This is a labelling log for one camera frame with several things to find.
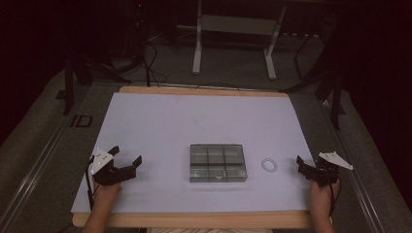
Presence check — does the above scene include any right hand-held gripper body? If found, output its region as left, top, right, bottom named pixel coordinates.
left=306, top=150, right=355, bottom=188

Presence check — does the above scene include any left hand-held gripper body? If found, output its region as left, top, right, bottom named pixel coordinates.
left=90, top=148, right=137, bottom=186

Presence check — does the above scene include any clear plastic ring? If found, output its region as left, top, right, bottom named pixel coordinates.
left=260, top=157, right=279, bottom=173

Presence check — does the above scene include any clear plastic compartment box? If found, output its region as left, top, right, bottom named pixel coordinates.
left=189, top=143, right=249, bottom=183

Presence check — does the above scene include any person's left hand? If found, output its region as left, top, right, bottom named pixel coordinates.
left=91, top=180, right=123, bottom=212

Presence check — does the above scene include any person's right hand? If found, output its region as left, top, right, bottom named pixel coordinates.
left=308, top=179, right=342, bottom=218

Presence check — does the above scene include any white table mat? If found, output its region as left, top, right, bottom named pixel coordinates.
left=70, top=91, right=332, bottom=215

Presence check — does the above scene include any black stand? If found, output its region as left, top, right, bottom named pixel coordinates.
left=55, top=52, right=132, bottom=117
left=281, top=30, right=347, bottom=131

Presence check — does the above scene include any white metal stand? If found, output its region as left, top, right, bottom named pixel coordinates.
left=177, top=0, right=288, bottom=82

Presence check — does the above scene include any metal floor rail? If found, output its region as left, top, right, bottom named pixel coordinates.
left=319, top=99, right=387, bottom=233
left=0, top=96, right=90, bottom=229

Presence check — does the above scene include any black floor cable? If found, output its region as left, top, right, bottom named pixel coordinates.
left=141, top=40, right=168, bottom=88

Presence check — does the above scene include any thin black cable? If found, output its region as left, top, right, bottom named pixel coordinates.
left=194, top=83, right=241, bottom=92

